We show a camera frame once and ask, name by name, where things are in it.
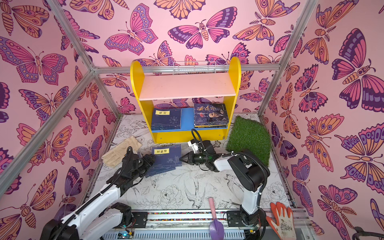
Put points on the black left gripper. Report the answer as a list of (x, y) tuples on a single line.
[(147, 165)]

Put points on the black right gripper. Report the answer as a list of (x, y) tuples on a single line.
[(194, 158)]

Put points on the navy book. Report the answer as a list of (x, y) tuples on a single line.
[(166, 119), (167, 157), (156, 171)]

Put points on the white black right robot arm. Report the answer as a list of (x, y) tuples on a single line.
[(249, 170)]

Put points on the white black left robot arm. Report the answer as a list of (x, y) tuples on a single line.
[(103, 212)]

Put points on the green artificial grass mat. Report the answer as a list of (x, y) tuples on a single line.
[(252, 135)]

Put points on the small green circuit board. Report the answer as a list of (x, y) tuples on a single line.
[(124, 235)]

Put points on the yellow shelf with coloured boards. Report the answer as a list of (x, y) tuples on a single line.
[(170, 87)]

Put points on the orange and white work glove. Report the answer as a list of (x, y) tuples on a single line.
[(283, 225)]

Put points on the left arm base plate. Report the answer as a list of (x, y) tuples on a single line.
[(139, 220)]

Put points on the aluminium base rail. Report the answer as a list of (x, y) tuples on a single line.
[(190, 225)]

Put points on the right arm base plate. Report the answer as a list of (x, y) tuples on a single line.
[(237, 219)]

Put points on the purple trowel with pink handle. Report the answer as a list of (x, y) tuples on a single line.
[(216, 227)]

